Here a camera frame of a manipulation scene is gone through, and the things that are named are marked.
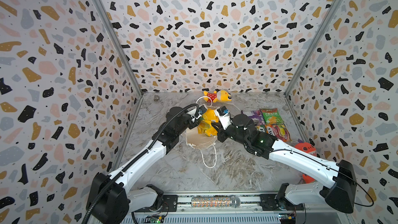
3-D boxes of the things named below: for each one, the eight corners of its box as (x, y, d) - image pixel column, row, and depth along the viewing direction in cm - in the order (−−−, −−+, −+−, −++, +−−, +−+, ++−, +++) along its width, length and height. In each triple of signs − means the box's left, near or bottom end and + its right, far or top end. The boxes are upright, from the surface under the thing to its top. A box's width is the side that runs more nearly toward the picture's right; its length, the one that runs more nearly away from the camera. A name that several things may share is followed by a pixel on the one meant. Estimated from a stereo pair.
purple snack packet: (244, 125, 106) (245, 122, 103) (242, 112, 113) (243, 109, 110) (264, 125, 106) (265, 122, 103) (260, 112, 113) (262, 109, 110)
